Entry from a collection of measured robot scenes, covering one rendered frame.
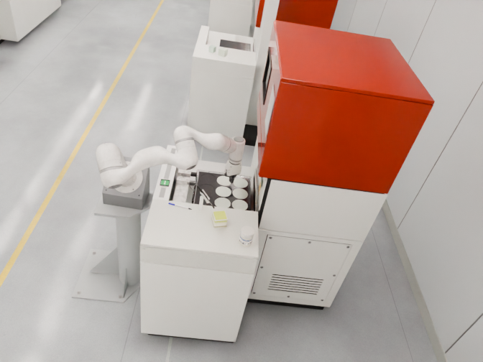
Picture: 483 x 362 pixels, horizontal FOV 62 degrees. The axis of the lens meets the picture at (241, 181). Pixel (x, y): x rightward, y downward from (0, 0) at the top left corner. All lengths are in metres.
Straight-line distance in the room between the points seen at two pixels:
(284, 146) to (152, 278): 1.03
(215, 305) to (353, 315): 1.24
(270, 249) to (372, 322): 1.12
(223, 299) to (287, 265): 0.54
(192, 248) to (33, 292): 1.46
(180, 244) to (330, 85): 1.09
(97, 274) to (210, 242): 1.29
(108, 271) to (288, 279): 1.33
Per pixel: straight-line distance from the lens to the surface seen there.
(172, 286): 2.41
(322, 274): 2.88
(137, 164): 2.08
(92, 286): 3.20
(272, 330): 3.08
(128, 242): 2.79
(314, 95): 1.97
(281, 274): 2.85
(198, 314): 2.63
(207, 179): 2.66
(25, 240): 3.60
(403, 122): 2.15
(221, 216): 2.23
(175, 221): 2.27
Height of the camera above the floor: 2.60
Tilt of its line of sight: 39 degrees down
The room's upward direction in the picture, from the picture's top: 11 degrees clockwise
